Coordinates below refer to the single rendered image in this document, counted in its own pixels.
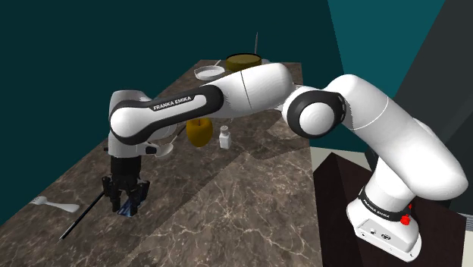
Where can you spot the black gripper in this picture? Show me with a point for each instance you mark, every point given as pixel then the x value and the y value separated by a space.
pixel 125 168

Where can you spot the dark blue object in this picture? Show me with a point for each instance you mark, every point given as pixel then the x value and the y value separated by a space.
pixel 126 210

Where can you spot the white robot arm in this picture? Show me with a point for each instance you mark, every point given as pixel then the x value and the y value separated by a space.
pixel 388 133

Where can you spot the thin black rod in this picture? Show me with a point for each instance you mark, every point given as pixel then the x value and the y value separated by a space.
pixel 81 217

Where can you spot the white spoon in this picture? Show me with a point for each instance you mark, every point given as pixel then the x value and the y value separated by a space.
pixel 165 149

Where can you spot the white fork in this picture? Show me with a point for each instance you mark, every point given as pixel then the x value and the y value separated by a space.
pixel 59 205

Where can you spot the yellow apple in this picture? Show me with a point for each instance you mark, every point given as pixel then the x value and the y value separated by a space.
pixel 198 132

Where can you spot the white salt shaker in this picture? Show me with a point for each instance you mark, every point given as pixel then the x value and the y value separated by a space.
pixel 225 139

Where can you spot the white plate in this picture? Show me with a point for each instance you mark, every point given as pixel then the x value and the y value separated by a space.
pixel 208 72

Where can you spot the olive round bowl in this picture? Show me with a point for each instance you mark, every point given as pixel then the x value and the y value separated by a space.
pixel 242 62

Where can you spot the thin grey stick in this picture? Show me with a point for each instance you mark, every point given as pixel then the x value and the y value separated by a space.
pixel 256 43

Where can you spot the dark robot stand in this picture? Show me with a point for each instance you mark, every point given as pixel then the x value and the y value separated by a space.
pixel 332 222

